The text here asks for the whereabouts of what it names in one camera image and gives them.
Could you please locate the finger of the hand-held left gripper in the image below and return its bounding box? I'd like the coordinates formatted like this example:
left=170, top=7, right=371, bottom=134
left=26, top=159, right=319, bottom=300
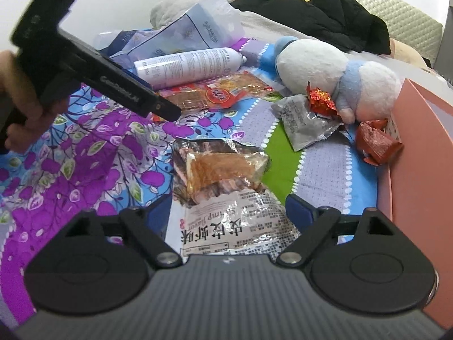
left=143, top=90, right=182, bottom=122

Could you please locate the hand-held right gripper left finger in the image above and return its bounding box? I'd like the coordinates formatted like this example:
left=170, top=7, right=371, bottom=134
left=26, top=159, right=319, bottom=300
left=64, top=194, right=183, bottom=269

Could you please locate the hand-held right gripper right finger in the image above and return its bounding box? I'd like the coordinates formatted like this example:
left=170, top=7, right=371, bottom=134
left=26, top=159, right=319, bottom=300
left=276, top=193, right=395, bottom=268

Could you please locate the orange-red snack packet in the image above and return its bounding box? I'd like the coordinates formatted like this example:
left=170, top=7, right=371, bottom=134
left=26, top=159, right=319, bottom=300
left=150, top=72, right=275, bottom=121

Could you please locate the brown and white snack packet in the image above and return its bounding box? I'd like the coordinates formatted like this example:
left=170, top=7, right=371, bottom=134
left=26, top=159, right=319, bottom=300
left=172, top=136, right=301, bottom=259

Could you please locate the silver snack packet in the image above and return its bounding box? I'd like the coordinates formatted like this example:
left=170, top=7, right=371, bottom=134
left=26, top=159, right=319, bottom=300
left=271, top=94, right=344, bottom=153

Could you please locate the red-brown foil snack packet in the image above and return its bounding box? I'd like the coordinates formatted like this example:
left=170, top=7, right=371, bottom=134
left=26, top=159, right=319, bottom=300
left=354, top=118, right=404, bottom=165

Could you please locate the pink cardboard box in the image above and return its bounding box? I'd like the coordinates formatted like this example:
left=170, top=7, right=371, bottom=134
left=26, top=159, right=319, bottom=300
left=377, top=78, right=453, bottom=326

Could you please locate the person's left hand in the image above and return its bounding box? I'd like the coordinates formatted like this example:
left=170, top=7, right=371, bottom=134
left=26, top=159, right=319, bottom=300
left=0, top=50, right=69, bottom=154

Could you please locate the white spray bottle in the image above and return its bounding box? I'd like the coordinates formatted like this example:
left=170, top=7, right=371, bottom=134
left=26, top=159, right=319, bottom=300
left=134, top=47, right=247, bottom=87

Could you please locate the purple floral blanket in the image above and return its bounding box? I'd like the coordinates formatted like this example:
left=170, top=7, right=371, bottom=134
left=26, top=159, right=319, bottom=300
left=0, top=30, right=393, bottom=330

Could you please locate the blue and white plastic bag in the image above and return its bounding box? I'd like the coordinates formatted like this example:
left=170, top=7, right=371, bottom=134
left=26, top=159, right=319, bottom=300
left=94, top=0, right=245, bottom=59

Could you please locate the red foil candy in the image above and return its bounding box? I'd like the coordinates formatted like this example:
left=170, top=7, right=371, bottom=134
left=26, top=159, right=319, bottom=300
left=305, top=81, right=337, bottom=117

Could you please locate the white and blue plush toy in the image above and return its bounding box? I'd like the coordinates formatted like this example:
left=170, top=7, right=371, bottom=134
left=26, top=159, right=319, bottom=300
left=274, top=36, right=404, bottom=124

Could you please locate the black clothing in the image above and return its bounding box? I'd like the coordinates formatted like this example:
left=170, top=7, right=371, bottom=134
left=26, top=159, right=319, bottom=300
left=230, top=0, right=392, bottom=55

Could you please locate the beige pillow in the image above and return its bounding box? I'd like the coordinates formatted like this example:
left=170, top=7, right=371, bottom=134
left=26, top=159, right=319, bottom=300
left=389, top=39, right=429, bottom=68

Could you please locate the cream quilted headboard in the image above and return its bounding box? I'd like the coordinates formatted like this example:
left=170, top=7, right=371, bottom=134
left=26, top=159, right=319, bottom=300
left=246, top=0, right=445, bottom=61

